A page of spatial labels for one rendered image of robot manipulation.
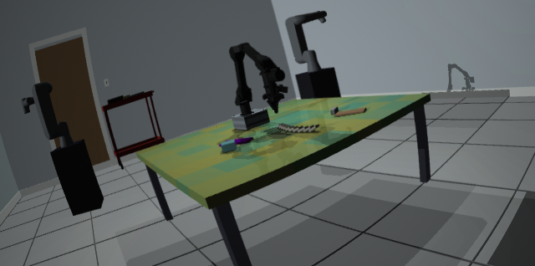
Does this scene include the teal flat block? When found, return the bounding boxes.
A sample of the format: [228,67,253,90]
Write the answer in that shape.
[221,140,237,153]

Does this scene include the tan flat rectangular slab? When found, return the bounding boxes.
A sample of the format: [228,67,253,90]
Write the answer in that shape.
[334,108,366,117]

